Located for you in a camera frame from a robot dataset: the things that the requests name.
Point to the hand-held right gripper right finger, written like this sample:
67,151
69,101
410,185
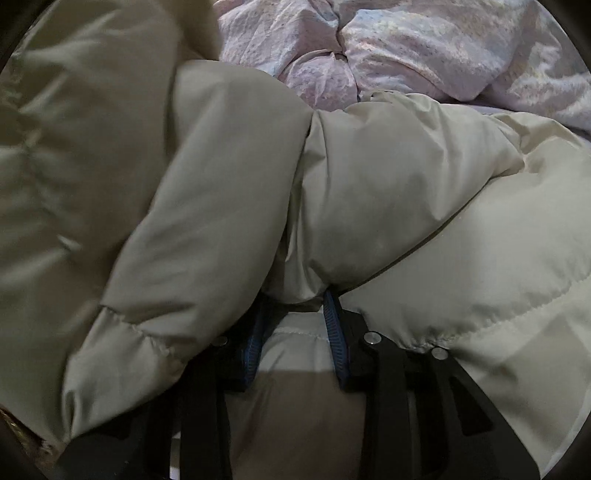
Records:
337,350

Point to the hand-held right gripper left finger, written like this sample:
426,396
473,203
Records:
252,353

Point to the white puffer jacket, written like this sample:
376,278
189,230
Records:
231,207

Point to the pale floral duvet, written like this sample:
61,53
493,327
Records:
406,46

